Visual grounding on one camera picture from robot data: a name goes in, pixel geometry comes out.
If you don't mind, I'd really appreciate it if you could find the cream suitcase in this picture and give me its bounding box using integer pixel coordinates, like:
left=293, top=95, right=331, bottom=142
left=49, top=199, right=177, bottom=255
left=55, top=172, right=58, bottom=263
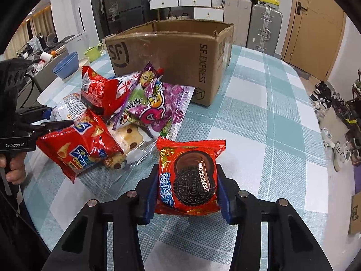
left=223, top=0, right=253, bottom=47

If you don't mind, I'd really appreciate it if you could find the wooden door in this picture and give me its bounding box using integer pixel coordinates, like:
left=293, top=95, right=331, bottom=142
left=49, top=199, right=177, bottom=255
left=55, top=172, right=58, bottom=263
left=282, top=0, right=347, bottom=81

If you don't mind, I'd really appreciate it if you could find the white appliance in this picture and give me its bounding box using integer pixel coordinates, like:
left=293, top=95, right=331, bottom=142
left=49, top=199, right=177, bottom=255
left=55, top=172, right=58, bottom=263
left=65, top=33, right=86, bottom=54

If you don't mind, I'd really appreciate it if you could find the red white snack bag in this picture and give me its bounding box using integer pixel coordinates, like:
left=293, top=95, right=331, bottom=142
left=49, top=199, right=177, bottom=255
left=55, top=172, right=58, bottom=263
left=81, top=66, right=141, bottom=119

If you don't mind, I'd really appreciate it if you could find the flat cardboard piece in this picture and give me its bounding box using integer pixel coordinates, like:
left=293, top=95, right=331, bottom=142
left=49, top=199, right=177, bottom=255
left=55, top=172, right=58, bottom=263
left=348, top=193, right=361, bottom=235

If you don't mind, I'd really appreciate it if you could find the checked tablecloth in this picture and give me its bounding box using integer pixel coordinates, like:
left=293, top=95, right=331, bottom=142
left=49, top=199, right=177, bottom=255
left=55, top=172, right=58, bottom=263
left=23, top=45, right=329, bottom=271

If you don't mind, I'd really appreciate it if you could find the purple candy bag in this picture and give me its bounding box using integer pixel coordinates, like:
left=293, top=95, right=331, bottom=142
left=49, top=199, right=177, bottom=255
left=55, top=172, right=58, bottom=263
left=127, top=80, right=196, bottom=139

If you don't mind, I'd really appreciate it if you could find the small purple green packet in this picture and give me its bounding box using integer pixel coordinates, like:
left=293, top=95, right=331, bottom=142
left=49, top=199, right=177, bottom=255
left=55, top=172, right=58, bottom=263
left=112, top=61, right=164, bottom=130

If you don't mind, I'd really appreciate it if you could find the cardboard box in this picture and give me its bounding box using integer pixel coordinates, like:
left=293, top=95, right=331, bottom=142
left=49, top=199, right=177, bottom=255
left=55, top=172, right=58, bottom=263
left=102, top=20, right=234, bottom=107

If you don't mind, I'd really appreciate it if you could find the person's left hand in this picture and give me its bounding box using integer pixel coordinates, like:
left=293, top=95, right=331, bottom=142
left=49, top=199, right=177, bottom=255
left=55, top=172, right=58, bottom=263
left=0, top=151, right=26, bottom=185

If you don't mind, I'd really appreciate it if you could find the woven basket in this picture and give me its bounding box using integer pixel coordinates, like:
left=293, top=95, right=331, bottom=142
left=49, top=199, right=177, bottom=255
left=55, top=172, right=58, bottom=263
left=166, top=12, right=195, bottom=21

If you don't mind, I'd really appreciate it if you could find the silver white snack packet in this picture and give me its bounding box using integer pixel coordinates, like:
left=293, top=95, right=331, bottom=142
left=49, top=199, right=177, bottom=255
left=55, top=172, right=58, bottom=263
left=51, top=93, right=91, bottom=125

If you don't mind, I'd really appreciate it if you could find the green cup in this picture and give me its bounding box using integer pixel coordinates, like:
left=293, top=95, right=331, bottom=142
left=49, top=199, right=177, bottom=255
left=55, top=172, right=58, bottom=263
left=85, top=43, right=104, bottom=63

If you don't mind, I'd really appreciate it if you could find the beige curtain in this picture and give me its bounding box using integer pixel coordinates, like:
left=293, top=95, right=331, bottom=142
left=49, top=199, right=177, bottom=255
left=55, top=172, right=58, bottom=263
left=4, top=6, right=55, bottom=60

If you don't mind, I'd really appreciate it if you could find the silver suitcase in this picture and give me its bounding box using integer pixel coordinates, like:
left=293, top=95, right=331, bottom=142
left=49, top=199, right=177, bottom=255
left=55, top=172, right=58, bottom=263
left=250, top=3, right=283, bottom=57

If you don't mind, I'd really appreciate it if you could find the black cable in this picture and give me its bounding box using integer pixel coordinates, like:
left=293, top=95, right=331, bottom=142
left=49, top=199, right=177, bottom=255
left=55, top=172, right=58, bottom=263
left=17, top=73, right=43, bottom=109

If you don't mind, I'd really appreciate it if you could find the red corn snack bag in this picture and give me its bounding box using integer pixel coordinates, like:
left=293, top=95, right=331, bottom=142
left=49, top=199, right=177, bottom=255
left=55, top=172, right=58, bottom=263
left=36, top=110, right=124, bottom=184

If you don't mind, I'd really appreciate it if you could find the person's dark clothing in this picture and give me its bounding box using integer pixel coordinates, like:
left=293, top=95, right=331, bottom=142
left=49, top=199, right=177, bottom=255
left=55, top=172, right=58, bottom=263
left=0, top=183, right=53, bottom=263

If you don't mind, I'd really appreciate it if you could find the red cookie packet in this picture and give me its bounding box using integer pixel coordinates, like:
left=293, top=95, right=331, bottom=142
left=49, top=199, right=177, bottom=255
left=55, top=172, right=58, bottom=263
left=155, top=136, right=226, bottom=216

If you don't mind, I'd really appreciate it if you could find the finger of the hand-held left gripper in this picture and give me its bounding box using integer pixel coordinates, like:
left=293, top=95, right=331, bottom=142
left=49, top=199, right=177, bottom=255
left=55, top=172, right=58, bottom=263
left=17, top=105, right=53, bottom=122
left=20, top=120, right=74, bottom=139

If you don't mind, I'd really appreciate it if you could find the dark grey fridge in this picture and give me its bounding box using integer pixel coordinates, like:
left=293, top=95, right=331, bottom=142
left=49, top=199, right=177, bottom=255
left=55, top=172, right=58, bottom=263
left=89, top=0, right=162, bottom=37

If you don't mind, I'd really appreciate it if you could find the white drawer desk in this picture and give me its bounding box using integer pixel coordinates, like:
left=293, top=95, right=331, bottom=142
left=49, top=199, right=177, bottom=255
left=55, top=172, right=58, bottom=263
left=149, top=0, right=224, bottom=23

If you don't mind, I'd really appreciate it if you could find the grey sofa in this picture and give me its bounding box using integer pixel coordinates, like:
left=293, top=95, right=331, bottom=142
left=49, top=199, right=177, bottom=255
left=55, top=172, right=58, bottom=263
left=27, top=45, right=69, bottom=92

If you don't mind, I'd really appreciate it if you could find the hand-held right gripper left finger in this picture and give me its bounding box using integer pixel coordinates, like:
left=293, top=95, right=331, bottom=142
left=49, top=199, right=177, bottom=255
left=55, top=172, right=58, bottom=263
left=49, top=164, right=161, bottom=271

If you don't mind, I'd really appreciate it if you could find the group of shoes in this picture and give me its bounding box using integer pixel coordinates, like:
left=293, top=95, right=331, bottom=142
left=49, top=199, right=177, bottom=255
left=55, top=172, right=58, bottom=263
left=309, top=76, right=361, bottom=173

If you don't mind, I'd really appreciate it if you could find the clear chocolate chip bread packet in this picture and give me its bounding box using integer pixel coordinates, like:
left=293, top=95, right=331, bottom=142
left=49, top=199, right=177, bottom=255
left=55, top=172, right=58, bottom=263
left=103, top=123, right=158, bottom=173

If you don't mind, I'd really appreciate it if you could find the blue bowl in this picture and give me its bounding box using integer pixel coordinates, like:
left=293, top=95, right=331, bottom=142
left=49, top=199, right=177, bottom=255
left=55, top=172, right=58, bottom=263
left=53, top=51, right=78, bottom=71
left=53, top=58, right=79, bottom=80

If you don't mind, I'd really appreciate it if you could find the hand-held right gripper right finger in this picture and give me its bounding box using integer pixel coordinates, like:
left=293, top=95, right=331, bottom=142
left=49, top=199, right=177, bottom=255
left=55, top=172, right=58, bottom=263
left=216, top=164, right=322, bottom=271

